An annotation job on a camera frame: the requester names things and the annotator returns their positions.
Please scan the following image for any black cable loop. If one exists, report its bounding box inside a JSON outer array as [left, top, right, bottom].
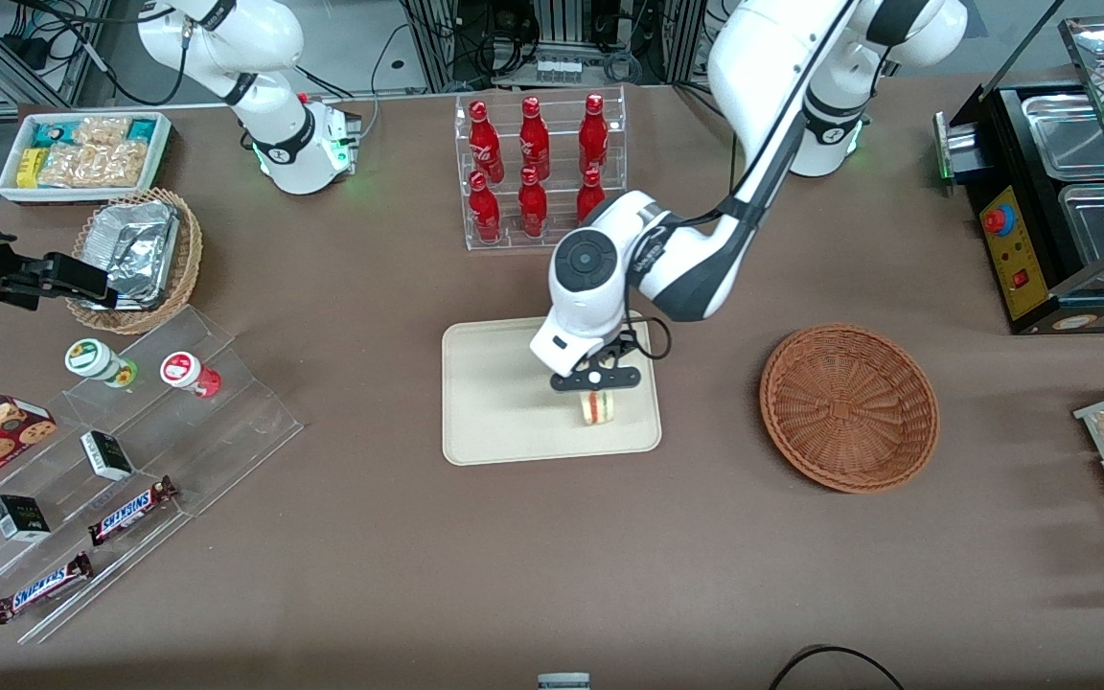
[[768, 645, 908, 690]]

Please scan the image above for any small dark carton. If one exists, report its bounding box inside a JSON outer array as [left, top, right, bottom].
[[80, 430, 135, 482], [0, 494, 52, 543]]

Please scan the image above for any black hot food warmer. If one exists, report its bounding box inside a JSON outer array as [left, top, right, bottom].
[[933, 14, 1104, 335]]

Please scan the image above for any clear acrylic stepped display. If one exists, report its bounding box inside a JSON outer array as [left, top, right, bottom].
[[0, 305, 305, 645]]

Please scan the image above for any silver foil tray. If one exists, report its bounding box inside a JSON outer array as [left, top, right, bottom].
[[80, 199, 181, 310]]

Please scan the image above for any clear acrylic bottle rack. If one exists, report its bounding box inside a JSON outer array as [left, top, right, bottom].
[[454, 84, 628, 252]]

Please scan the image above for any white plastic snack bin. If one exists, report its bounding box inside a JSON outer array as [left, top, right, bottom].
[[0, 111, 174, 205]]

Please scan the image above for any brown snickers bar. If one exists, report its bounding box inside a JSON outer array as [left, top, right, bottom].
[[87, 476, 179, 547], [0, 552, 95, 626]]

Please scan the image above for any green lid yoghurt cup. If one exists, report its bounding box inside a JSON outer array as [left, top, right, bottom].
[[64, 338, 139, 389]]

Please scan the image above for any aluminium frame rack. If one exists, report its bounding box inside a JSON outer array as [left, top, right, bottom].
[[403, 0, 721, 93]]

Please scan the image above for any small clear cracker bag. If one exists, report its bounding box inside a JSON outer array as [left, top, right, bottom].
[[73, 117, 131, 147]]

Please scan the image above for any large clear cracker bag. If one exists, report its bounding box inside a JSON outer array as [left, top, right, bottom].
[[37, 142, 149, 189]]

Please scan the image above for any round brown wicker basket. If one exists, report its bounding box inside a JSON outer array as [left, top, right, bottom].
[[759, 324, 941, 495]]

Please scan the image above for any light oval wicker basket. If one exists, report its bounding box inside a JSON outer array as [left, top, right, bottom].
[[65, 188, 204, 335]]

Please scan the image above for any red cola bottle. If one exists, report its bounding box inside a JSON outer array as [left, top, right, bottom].
[[517, 167, 549, 239], [579, 93, 610, 175], [518, 96, 551, 181], [576, 168, 608, 223], [468, 171, 503, 243], [468, 100, 505, 185]]

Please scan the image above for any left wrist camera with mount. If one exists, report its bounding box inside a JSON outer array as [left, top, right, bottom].
[[550, 362, 642, 393]]

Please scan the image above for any beige rectangular tray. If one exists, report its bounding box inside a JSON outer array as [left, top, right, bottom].
[[442, 310, 663, 467]]

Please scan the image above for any red lid yoghurt cup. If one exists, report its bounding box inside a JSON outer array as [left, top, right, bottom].
[[160, 352, 222, 399]]

